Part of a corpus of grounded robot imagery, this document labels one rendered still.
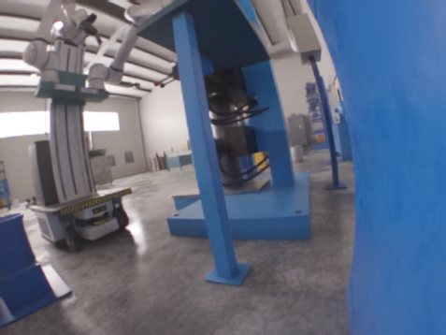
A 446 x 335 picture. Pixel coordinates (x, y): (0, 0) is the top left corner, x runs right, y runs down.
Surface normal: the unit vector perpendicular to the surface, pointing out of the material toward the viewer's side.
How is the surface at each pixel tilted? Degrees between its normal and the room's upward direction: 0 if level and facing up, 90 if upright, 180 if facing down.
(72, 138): 90
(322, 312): 0
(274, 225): 90
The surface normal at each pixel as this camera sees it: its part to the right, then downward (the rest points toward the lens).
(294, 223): -0.42, 0.14
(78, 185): 0.92, -0.14
